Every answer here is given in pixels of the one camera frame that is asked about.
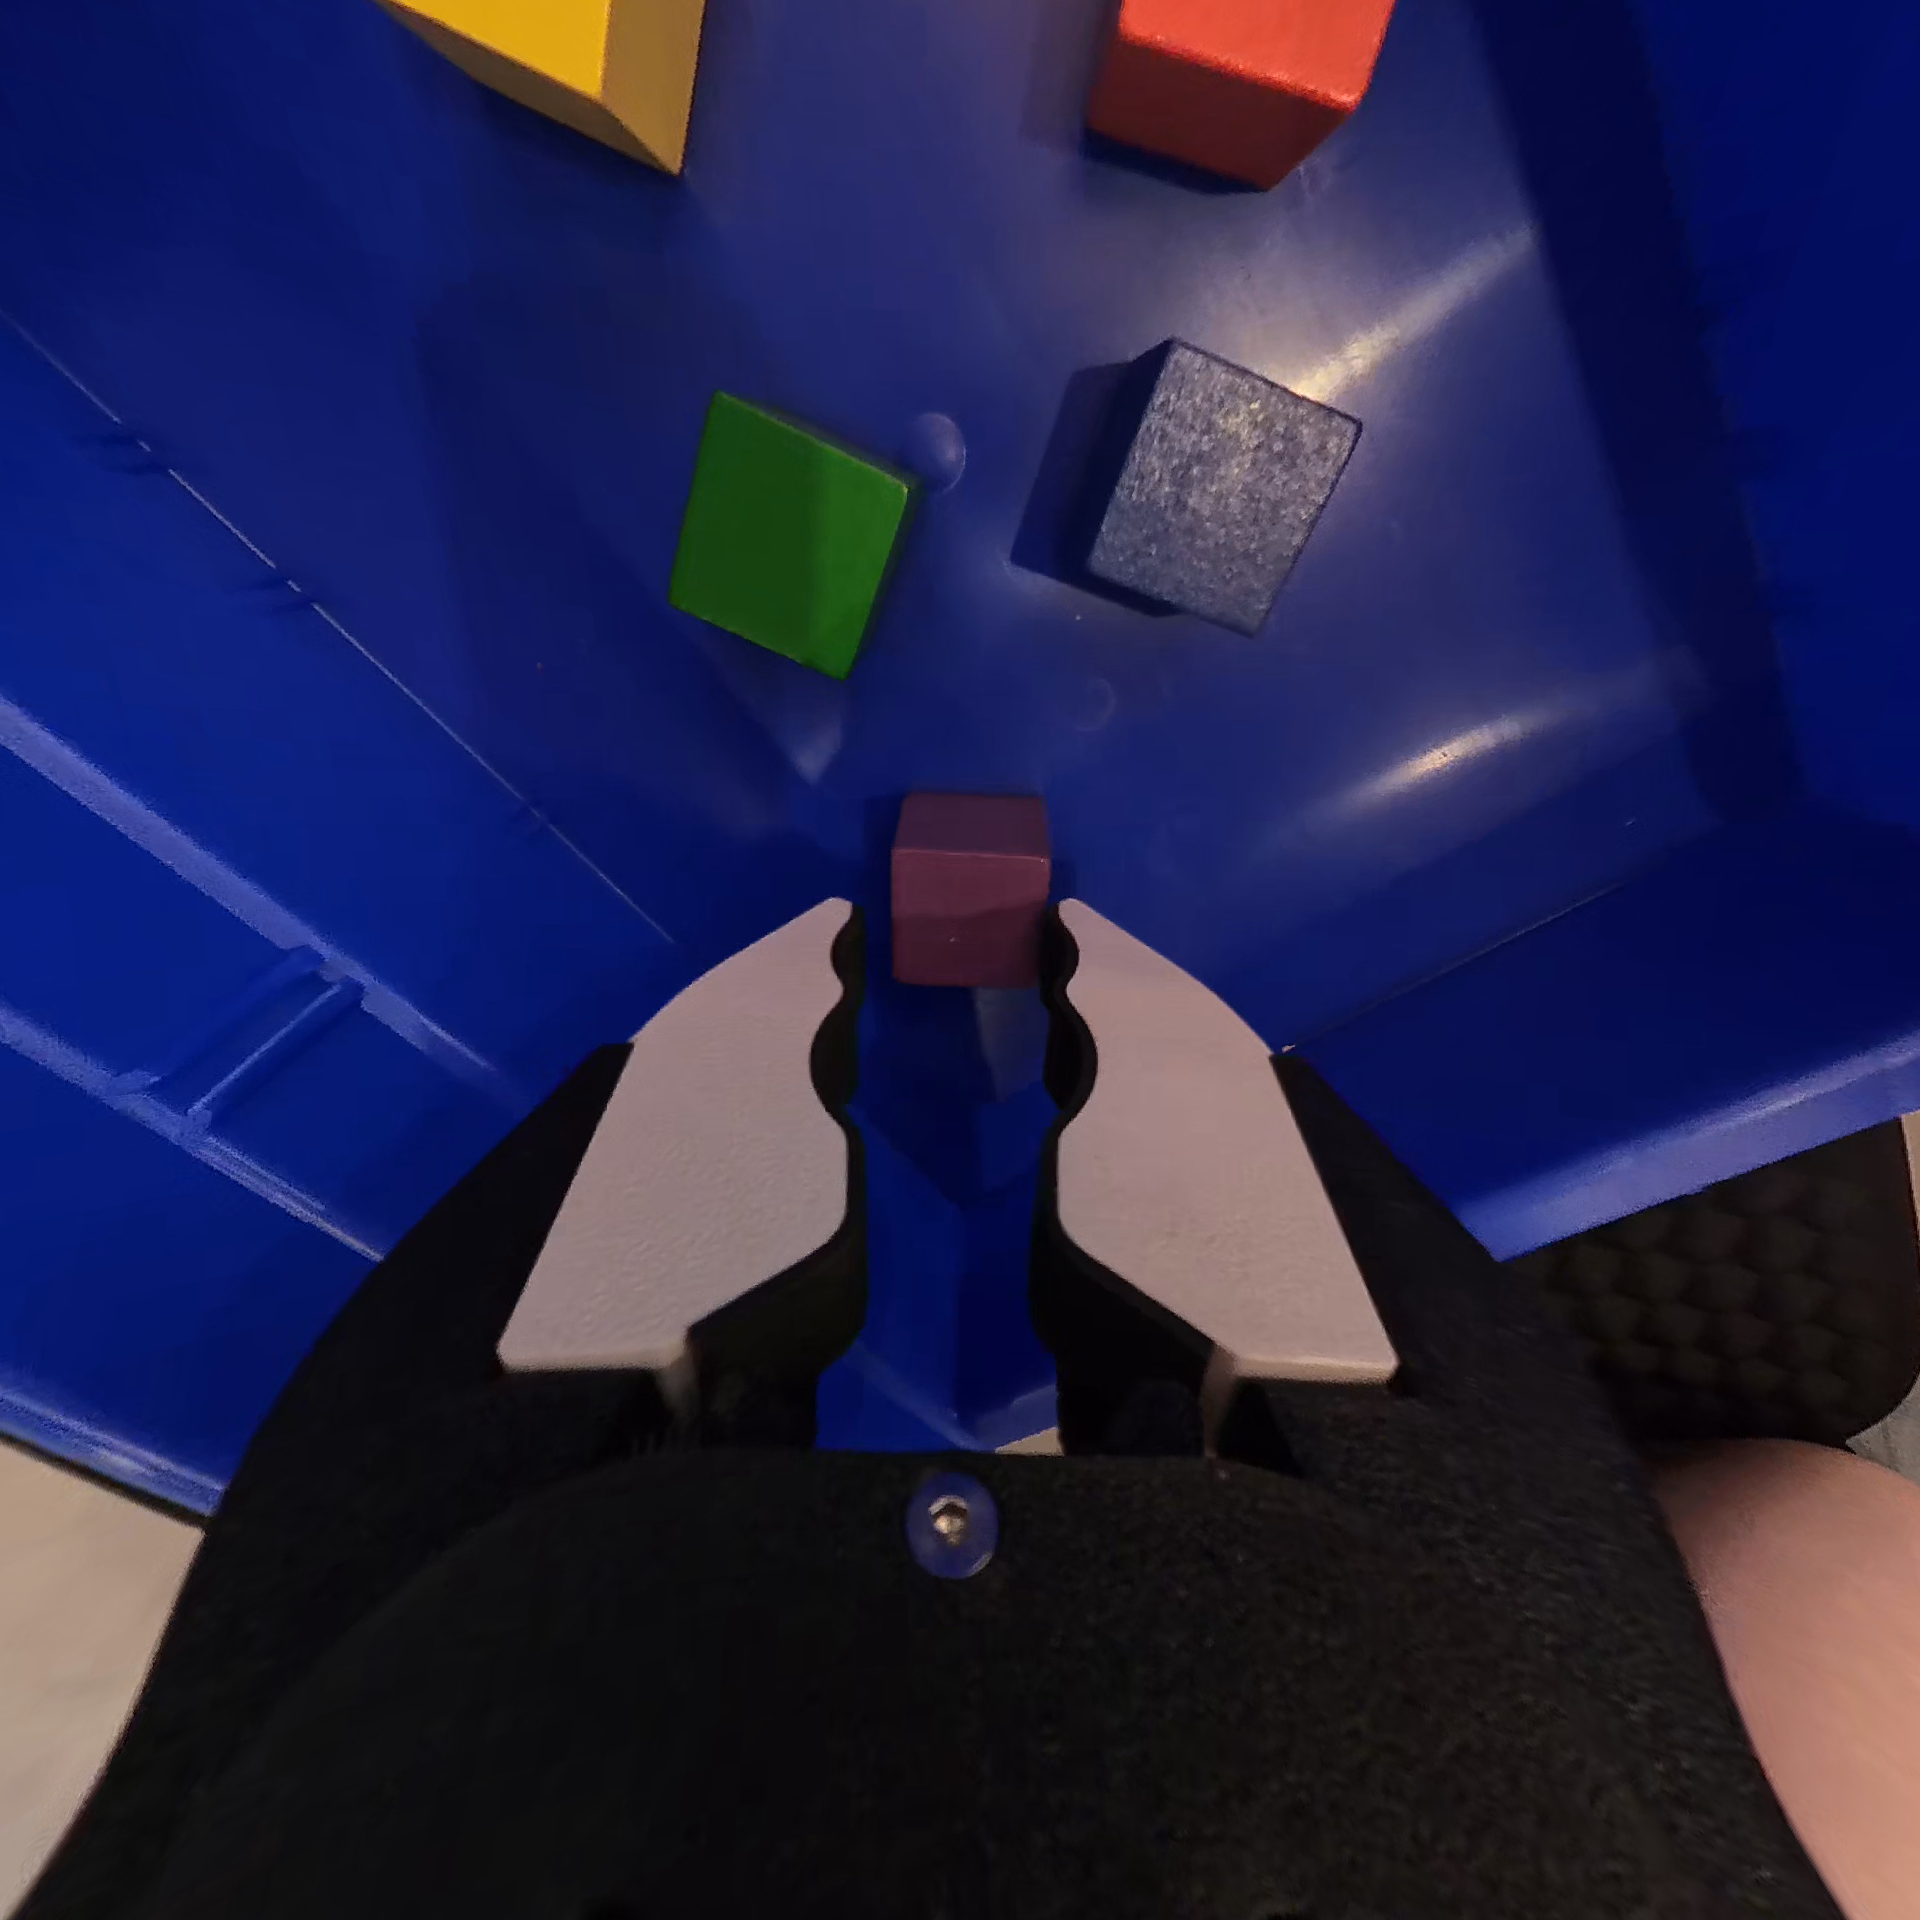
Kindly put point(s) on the purple wooden cube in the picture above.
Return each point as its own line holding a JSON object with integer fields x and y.
{"x": 968, "y": 908}

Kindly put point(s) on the green wooden cube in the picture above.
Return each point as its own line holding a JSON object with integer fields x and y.
{"x": 779, "y": 534}

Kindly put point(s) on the dark blue wooden cube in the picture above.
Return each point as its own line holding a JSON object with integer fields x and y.
{"x": 1223, "y": 494}

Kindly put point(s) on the orange wooden cube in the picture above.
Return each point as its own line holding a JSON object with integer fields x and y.
{"x": 1231, "y": 77}

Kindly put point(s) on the blue plastic storage bin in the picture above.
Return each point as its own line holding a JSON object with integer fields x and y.
{"x": 375, "y": 525}

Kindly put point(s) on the yellow wooden cube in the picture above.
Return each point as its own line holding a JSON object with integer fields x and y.
{"x": 539, "y": 45}

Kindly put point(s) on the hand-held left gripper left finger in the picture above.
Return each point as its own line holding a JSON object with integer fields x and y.
{"x": 675, "y": 1201}

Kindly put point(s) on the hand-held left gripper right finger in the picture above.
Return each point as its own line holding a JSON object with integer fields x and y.
{"x": 1215, "y": 1201}

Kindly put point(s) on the person's left forearm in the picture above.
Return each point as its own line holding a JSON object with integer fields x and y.
{"x": 1828, "y": 1681}

